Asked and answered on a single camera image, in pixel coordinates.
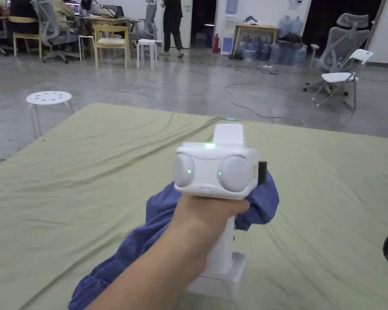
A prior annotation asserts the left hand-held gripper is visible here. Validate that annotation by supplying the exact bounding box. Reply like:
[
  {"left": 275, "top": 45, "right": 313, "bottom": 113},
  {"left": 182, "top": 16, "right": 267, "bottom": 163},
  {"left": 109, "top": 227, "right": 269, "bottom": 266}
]
[{"left": 173, "top": 124, "right": 268, "bottom": 302}]

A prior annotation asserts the blue garment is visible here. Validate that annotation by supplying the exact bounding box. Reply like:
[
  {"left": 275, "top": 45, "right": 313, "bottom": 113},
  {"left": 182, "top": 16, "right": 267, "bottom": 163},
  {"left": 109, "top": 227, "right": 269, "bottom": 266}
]
[{"left": 67, "top": 169, "right": 280, "bottom": 310}]

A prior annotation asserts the person's left forearm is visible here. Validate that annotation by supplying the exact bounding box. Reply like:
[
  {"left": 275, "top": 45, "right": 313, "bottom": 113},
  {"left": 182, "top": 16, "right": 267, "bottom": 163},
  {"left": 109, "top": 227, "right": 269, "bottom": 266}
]
[{"left": 83, "top": 238, "right": 189, "bottom": 310}]

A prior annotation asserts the person's left hand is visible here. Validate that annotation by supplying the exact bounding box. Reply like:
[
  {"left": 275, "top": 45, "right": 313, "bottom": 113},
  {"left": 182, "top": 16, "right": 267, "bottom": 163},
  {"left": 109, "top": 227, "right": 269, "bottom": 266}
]
[{"left": 141, "top": 195, "right": 251, "bottom": 287}]

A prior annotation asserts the group of blue water bottles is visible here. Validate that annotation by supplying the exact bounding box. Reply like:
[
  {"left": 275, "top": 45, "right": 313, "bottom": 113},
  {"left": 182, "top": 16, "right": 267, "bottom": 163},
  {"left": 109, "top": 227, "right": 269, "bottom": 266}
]
[{"left": 238, "top": 16, "right": 308, "bottom": 68}]

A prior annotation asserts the stack of white stools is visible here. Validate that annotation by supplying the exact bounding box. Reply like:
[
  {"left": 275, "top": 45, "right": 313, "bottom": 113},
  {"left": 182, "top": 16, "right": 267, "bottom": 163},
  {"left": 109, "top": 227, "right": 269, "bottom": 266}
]
[{"left": 136, "top": 38, "right": 163, "bottom": 70}]

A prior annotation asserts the small wooden table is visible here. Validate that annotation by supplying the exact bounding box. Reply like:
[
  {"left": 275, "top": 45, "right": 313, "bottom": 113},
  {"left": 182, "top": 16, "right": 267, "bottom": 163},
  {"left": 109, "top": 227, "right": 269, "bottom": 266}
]
[{"left": 232, "top": 22, "right": 279, "bottom": 56}]

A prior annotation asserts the white folding chair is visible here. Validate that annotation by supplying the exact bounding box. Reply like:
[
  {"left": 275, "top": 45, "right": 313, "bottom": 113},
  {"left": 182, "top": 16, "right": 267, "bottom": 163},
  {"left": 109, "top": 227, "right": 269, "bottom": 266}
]
[{"left": 312, "top": 49, "right": 374, "bottom": 111}]

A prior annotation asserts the grey mesh office chair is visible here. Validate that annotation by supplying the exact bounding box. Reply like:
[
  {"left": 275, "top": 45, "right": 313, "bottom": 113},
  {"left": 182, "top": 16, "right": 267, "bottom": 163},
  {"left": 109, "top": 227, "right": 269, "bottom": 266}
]
[
  {"left": 303, "top": 13, "right": 372, "bottom": 97},
  {"left": 32, "top": 0, "right": 81, "bottom": 64},
  {"left": 129, "top": 0, "right": 159, "bottom": 42}
]

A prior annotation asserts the wooden chair with cushion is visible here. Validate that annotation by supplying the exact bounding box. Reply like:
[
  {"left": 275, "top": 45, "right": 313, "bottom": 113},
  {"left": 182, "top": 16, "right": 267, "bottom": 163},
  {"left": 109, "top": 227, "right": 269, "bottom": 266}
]
[{"left": 92, "top": 24, "right": 131, "bottom": 69}]

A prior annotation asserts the white round stool with holes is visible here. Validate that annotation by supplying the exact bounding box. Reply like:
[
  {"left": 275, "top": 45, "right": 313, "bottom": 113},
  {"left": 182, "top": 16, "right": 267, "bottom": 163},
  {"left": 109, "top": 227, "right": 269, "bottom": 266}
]
[{"left": 25, "top": 91, "right": 74, "bottom": 139}]

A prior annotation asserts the wooden desk with laptop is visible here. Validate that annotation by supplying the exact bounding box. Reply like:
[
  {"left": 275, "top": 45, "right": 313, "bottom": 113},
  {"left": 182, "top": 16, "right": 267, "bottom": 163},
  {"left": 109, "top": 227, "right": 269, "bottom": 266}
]
[{"left": 80, "top": 4, "right": 133, "bottom": 36}]

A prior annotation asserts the group of people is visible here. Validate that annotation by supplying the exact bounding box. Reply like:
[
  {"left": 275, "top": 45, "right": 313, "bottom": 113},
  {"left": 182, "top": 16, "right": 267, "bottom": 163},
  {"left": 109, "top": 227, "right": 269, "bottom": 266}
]
[{"left": 0, "top": 0, "right": 81, "bottom": 36}]

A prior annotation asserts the grey floor cable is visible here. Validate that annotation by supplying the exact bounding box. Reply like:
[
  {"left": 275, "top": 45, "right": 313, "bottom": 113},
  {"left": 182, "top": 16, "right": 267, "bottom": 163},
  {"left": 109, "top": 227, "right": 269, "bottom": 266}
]
[{"left": 224, "top": 81, "right": 308, "bottom": 128}]

